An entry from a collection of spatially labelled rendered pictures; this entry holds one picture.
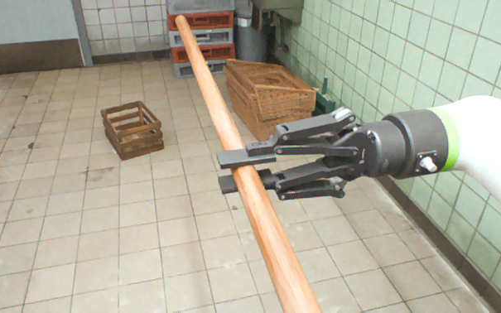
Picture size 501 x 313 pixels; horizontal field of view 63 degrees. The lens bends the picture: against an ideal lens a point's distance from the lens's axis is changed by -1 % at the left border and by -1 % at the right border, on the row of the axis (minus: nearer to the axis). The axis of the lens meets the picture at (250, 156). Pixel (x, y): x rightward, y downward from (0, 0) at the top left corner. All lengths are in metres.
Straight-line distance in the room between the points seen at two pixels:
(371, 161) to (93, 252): 1.82
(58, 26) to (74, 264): 2.88
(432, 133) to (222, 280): 1.52
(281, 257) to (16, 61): 4.48
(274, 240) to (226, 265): 1.63
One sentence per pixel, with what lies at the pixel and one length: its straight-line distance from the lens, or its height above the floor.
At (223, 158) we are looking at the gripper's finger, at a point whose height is 1.21.
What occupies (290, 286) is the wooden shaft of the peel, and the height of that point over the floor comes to 1.21.
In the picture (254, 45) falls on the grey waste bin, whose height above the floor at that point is 0.25.
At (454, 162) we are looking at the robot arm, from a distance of 0.61.
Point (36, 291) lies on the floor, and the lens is 2.15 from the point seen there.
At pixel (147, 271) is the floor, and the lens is 2.06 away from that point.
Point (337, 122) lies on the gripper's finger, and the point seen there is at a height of 1.25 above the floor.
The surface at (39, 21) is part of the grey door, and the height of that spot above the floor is 0.49.
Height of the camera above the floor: 1.49
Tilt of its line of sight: 32 degrees down
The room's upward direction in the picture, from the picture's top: straight up
